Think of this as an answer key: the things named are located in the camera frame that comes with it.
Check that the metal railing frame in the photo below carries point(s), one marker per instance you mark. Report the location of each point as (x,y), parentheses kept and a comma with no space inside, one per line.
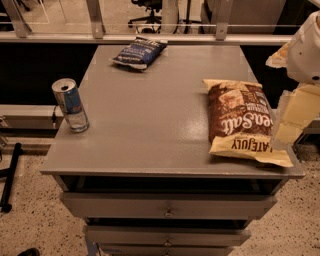
(114,22)

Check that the black shoe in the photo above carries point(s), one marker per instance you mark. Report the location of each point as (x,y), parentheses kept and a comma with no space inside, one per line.
(30,252)

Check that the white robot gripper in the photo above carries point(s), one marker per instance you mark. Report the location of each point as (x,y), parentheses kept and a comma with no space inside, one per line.
(305,58)

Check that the bottom grey drawer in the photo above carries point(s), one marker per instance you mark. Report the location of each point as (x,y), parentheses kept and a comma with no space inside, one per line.
(139,250)

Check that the blue chip bag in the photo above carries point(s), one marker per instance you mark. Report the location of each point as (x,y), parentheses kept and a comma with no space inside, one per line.
(140,53)

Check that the brown chip bag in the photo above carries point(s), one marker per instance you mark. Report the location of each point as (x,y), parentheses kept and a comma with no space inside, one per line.
(240,122)

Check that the black office chair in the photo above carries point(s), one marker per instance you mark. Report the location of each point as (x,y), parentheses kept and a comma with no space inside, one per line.
(148,15)

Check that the grey drawer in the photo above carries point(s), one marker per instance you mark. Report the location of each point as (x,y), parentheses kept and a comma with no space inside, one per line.
(168,206)
(139,250)
(166,236)

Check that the middle grey drawer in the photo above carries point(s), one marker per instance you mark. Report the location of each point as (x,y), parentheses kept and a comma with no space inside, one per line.
(166,236)

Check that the black metal stand leg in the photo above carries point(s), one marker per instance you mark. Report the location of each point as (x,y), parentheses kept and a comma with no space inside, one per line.
(8,175)

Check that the grey drawer cabinet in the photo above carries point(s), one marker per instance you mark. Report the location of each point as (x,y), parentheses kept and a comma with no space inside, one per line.
(148,134)

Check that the top grey drawer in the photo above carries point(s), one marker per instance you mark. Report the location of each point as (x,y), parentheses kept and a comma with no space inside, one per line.
(168,206)

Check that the blue silver energy drink can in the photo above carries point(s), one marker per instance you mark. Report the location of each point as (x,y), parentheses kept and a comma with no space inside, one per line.
(68,98)

